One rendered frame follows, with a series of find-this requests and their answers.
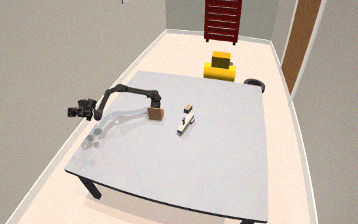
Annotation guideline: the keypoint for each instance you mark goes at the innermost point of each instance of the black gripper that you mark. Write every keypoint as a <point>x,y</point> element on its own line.
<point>81,112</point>

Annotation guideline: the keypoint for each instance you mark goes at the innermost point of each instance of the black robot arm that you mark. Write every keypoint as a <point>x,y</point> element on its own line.
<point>152,94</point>

